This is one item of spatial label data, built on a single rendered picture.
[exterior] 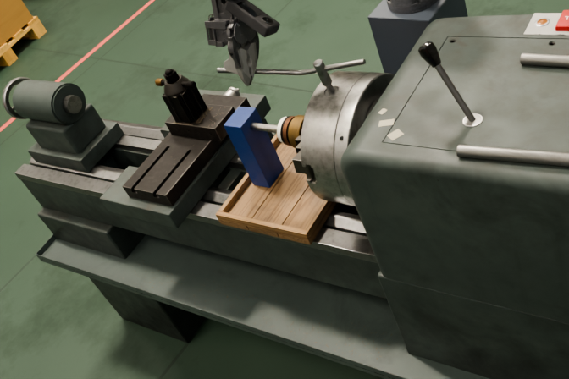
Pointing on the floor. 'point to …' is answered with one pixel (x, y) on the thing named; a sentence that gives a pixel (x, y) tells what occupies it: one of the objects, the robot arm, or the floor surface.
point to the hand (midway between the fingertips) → (250, 79)
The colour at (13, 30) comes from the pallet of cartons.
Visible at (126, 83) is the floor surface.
